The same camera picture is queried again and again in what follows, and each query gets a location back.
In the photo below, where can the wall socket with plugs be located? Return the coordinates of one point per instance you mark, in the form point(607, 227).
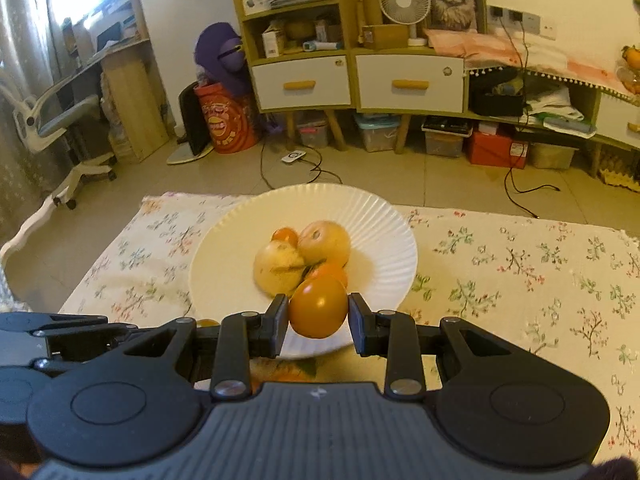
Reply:
point(515, 19)

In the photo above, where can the pink tasselled cloth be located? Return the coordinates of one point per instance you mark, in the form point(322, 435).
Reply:
point(500, 52)

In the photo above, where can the white drawer cabinet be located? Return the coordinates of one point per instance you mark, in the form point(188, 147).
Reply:
point(592, 105)

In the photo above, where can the white and blue thermometer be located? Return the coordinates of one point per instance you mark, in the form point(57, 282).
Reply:
point(322, 46)

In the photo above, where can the wooden desk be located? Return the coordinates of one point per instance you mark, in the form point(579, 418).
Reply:
point(127, 95)

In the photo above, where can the grey patterned curtain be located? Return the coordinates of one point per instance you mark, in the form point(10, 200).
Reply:
point(20, 60)

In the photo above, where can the clear box with dark contents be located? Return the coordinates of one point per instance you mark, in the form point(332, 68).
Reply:
point(446, 139)

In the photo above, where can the red bag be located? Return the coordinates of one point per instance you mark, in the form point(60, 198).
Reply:
point(225, 120)

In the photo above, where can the large white drawer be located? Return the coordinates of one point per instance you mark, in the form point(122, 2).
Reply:
point(300, 97)
point(410, 97)

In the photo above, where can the brown cardboard box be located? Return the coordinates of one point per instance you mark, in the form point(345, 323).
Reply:
point(385, 36)

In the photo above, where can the small cardboard carton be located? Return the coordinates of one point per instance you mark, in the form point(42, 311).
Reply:
point(327, 30)

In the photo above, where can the white office chair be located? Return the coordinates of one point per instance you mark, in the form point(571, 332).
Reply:
point(60, 130)

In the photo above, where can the framed cat picture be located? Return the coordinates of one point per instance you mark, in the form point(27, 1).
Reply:
point(455, 0)

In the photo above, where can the red cardboard box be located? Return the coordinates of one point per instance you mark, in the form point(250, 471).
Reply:
point(497, 149)

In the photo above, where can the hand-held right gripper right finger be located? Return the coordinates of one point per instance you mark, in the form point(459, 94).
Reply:
point(361, 327)

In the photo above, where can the small clear storage box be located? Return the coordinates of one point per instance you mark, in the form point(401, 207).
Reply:
point(312, 132)

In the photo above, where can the white floor device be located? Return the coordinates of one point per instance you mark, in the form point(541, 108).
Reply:
point(294, 156)

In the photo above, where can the floral tablecloth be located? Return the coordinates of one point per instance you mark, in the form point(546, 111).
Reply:
point(500, 285)

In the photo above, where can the black box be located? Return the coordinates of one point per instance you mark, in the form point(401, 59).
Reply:
point(497, 101)

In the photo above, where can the white desk fan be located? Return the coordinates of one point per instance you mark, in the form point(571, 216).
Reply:
point(405, 2)

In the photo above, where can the pale yellow round pear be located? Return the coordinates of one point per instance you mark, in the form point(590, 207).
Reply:
point(275, 270)
point(324, 242)

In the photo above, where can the yellow egg tray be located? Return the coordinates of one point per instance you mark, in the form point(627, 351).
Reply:
point(620, 176)

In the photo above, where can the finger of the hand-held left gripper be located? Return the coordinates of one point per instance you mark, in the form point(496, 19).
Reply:
point(50, 322)
point(55, 364)

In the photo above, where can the pile of folded cloths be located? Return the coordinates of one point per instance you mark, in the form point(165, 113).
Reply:
point(555, 107)

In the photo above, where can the tall olive shelf cabinet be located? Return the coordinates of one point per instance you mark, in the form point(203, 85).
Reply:
point(237, 35)

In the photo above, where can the orange persimmon ornament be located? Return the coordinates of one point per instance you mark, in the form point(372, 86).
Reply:
point(632, 55)

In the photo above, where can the orange tomato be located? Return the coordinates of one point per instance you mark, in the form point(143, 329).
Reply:
point(207, 323)
point(285, 236)
point(318, 307)
point(330, 272)

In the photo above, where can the black panel on white base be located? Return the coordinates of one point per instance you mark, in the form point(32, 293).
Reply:
point(192, 122)

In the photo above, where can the small white drawer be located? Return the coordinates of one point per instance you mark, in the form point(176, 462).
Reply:
point(620, 110)

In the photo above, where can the grey pebble patterned cloth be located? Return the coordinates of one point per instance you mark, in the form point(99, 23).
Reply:
point(7, 285)

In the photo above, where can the clear box with blue lid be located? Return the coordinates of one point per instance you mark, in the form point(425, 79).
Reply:
point(378, 134)

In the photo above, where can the white plate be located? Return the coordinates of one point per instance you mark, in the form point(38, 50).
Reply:
point(370, 240)

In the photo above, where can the glass footed bowl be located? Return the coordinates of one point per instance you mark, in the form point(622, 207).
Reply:
point(630, 80)

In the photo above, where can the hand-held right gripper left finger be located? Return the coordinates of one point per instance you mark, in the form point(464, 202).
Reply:
point(277, 327)

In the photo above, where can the cardboard tube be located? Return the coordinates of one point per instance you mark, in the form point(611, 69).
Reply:
point(368, 0)

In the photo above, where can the purple plush toy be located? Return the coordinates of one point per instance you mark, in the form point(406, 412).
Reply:
point(222, 55)

